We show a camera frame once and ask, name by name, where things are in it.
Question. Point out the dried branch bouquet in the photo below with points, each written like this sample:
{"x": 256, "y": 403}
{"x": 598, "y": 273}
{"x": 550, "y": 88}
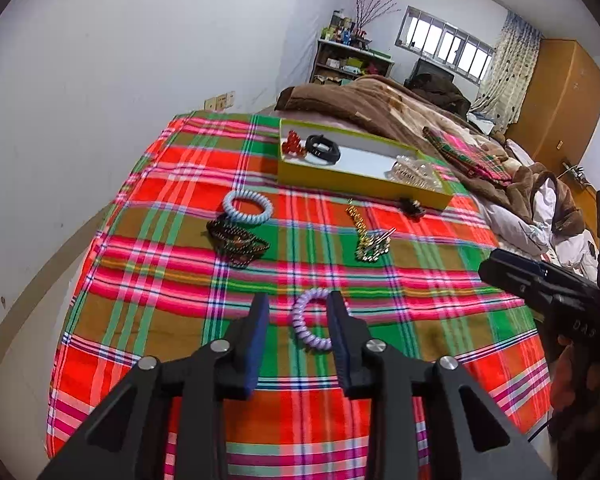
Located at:
{"x": 367, "y": 11}

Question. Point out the brown fleece blanket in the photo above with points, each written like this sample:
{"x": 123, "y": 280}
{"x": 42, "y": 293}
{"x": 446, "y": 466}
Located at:
{"x": 380, "y": 106}

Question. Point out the wooden wardrobe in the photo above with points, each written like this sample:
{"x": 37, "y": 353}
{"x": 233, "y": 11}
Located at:
{"x": 562, "y": 106}

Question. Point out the wooden shelf unit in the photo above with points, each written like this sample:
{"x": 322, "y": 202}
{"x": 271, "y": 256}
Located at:
{"x": 337, "y": 64}

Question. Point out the plaid bed cloth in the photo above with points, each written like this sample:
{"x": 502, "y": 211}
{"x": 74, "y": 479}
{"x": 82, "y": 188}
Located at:
{"x": 201, "y": 224}

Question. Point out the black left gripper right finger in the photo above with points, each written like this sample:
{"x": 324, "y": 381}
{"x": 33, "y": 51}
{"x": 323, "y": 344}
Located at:
{"x": 468, "y": 435}

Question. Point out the dark jacket pile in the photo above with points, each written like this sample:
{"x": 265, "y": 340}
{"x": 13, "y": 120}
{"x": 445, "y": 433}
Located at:
{"x": 436, "y": 85}

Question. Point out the folded plaid cloth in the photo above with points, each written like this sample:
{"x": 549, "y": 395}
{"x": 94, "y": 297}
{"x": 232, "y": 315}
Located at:
{"x": 469, "y": 159}

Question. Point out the small dark hair clip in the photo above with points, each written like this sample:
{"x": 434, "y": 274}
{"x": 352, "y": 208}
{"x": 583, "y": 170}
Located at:
{"x": 412, "y": 208}

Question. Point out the window with white frame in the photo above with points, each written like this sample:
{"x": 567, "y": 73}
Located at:
{"x": 445, "y": 44}

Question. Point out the wall power outlet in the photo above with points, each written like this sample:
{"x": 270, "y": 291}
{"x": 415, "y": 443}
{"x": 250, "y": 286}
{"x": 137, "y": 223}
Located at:
{"x": 220, "y": 103}

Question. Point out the yellow-green shallow box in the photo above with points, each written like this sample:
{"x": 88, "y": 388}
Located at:
{"x": 364, "y": 167}

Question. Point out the person's right hand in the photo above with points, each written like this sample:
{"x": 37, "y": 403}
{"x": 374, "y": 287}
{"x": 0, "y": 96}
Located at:
{"x": 574, "y": 395}

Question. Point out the floral curtain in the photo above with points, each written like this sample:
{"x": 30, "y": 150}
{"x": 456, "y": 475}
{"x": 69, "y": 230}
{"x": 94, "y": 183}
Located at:
{"x": 501, "y": 94}

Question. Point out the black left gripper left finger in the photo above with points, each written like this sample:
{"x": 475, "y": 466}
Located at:
{"x": 126, "y": 435}

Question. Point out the clear plastic claw clip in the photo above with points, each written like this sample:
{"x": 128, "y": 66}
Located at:
{"x": 415, "y": 172}

